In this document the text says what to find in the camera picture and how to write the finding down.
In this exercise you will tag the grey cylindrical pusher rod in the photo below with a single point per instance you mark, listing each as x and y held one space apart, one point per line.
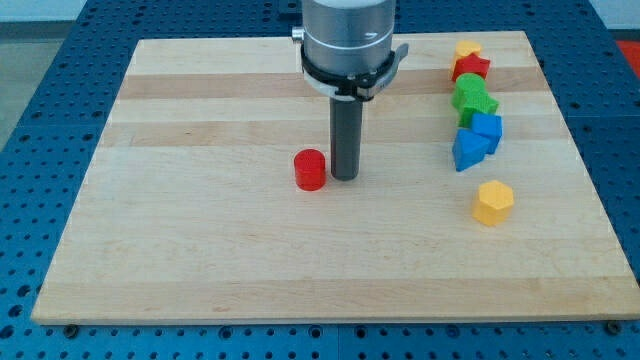
345 138

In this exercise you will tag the yellow hexagon block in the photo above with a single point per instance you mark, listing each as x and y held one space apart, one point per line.
492 203

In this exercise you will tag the red star block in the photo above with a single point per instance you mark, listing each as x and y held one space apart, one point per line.
472 64

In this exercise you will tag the green cylinder block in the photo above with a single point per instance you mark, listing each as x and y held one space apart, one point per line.
464 84

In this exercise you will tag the green star block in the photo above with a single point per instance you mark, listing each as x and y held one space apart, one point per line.
475 103

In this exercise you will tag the red cylinder block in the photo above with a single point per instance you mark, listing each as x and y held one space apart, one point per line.
310 169

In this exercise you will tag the wooden board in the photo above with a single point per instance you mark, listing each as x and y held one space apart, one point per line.
189 212

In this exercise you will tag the yellow heart block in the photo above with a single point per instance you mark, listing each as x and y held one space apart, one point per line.
464 48

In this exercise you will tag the blue triangle block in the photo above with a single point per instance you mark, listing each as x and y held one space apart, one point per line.
468 149

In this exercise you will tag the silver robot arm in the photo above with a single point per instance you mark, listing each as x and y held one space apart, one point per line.
347 37

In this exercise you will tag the blue cube block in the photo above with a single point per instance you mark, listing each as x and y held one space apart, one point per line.
489 126

